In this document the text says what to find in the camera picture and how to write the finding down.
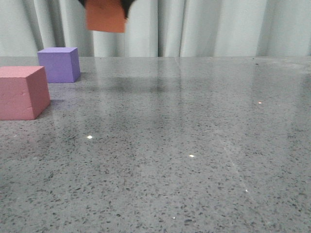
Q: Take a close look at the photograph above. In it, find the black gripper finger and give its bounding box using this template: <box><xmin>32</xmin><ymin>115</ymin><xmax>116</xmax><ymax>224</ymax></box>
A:
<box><xmin>120</xmin><ymin>0</ymin><xmax>135</xmax><ymax>19</ymax></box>
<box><xmin>78</xmin><ymin>0</ymin><xmax>86</xmax><ymax>7</ymax></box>

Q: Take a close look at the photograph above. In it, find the orange foam cube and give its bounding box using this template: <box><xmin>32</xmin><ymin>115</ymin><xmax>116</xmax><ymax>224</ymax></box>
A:
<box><xmin>85</xmin><ymin>0</ymin><xmax>126</xmax><ymax>33</ymax></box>

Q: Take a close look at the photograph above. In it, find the pale green curtain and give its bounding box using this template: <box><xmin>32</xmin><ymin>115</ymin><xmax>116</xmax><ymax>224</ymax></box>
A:
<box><xmin>0</xmin><ymin>0</ymin><xmax>311</xmax><ymax>57</ymax></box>

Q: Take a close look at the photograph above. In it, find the purple foam cube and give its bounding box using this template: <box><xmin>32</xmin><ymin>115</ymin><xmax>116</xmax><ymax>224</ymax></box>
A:
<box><xmin>37</xmin><ymin>47</ymin><xmax>81</xmax><ymax>83</ymax></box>

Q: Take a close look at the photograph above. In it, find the red foam cube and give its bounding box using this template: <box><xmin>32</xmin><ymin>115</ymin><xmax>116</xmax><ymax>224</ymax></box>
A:
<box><xmin>0</xmin><ymin>66</ymin><xmax>51</xmax><ymax>120</ymax></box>

